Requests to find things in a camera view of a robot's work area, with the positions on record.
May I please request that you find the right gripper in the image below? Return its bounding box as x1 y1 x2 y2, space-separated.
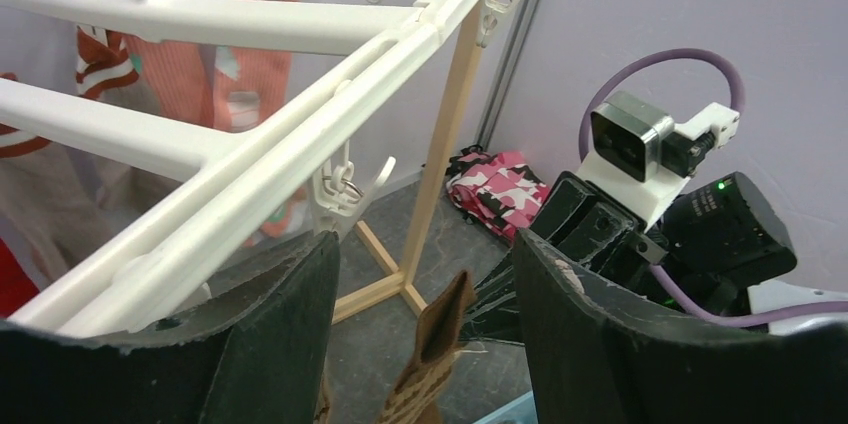
460 171 666 345

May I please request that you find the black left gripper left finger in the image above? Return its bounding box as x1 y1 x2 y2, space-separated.
1 232 340 423

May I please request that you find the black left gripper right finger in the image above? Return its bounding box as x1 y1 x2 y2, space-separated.
512 230 847 423

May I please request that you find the brown striped sock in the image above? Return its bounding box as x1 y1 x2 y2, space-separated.
376 270 476 424

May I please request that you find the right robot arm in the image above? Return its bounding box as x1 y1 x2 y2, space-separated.
529 171 798 318

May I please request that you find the white plastic clip hanger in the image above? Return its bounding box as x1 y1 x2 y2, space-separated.
1 0 507 338

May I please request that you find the pink camouflage bag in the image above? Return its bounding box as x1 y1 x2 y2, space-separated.
445 145 550 244

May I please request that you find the light blue plastic basket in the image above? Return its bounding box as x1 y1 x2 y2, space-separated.
474 391 539 424

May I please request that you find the grey sock striped cuff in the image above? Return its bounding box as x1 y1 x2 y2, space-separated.
1 26 173 282

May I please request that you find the plain red sock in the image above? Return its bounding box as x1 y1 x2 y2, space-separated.
0 241 39 318

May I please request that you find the pink patterned sock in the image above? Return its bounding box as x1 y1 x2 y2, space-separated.
125 0 305 246

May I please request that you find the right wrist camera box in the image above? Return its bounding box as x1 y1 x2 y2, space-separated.
576 91 741 229

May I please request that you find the wooden rack frame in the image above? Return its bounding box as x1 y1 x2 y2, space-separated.
332 3 482 324

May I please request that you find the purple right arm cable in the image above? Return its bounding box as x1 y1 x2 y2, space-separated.
577 47 848 330

